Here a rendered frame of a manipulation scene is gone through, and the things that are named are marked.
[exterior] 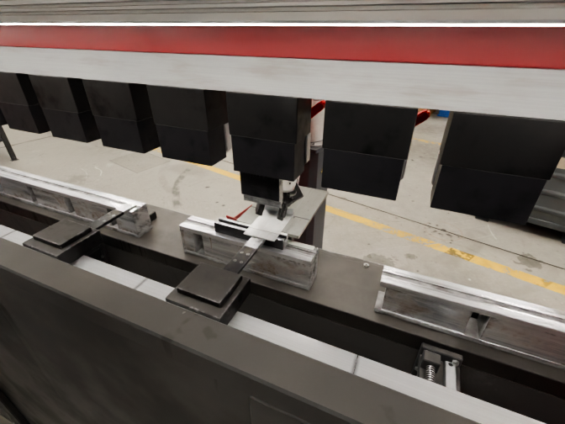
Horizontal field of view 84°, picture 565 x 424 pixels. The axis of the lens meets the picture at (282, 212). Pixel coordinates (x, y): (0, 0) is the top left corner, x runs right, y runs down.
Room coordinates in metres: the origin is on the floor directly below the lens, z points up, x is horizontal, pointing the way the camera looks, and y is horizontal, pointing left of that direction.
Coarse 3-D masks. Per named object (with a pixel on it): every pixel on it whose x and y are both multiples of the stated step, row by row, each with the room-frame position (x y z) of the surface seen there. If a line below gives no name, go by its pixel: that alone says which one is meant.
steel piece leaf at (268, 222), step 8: (272, 208) 0.75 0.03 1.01; (288, 208) 0.73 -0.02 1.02; (264, 216) 0.72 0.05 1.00; (272, 216) 0.72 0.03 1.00; (288, 216) 0.72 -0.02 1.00; (256, 224) 0.68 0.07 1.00; (264, 224) 0.68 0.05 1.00; (272, 224) 0.68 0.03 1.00; (280, 224) 0.68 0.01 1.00; (272, 232) 0.64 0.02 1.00; (280, 232) 0.64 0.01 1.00
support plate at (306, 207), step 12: (312, 192) 0.86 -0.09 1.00; (324, 192) 0.86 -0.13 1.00; (252, 204) 0.79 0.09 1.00; (300, 204) 0.79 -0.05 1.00; (312, 204) 0.79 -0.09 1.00; (240, 216) 0.72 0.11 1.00; (252, 216) 0.72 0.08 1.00; (300, 216) 0.72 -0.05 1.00; (312, 216) 0.73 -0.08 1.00; (288, 228) 0.66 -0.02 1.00; (300, 228) 0.66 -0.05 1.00
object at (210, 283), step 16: (256, 240) 0.61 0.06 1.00; (240, 256) 0.55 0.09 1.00; (192, 272) 0.47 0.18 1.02; (208, 272) 0.46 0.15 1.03; (224, 272) 0.46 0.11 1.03; (176, 288) 0.43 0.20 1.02; (192, 288) 0.42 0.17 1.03; (208, 288) 0.42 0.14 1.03; (224, 288) 0.42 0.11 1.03; (240, 288) 0.43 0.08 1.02; (176, 304) 0.39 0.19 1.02; (192, 304) 0.39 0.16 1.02; (208, 304) 0.39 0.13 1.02; (224, 304) 0.39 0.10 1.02; (240, 304) 0.42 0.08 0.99; (224, 320) 0.37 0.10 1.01
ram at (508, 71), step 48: (0, 48) 0.90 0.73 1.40; (48, 48) 0.83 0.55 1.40; (96, 48) 0.76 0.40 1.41; (144, 48) 0.71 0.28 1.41; (192, 48) 0.66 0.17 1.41; (240, 48) 0.62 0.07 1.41; (288, 48) 0.58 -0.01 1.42; (336, 48) 0.55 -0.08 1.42; (384, 48) 0.52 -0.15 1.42; (432, 48) 0.49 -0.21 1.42; (480, 48) 0.47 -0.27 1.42; (528, 48) 0.45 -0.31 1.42; (288, 96) 0.58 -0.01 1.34; (336, 96) 0.55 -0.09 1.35; (384, 96) 0.51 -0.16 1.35; (432, 96) 0.49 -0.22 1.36; (480, 96) 0.46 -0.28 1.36; (528, 96) 0.44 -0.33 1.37
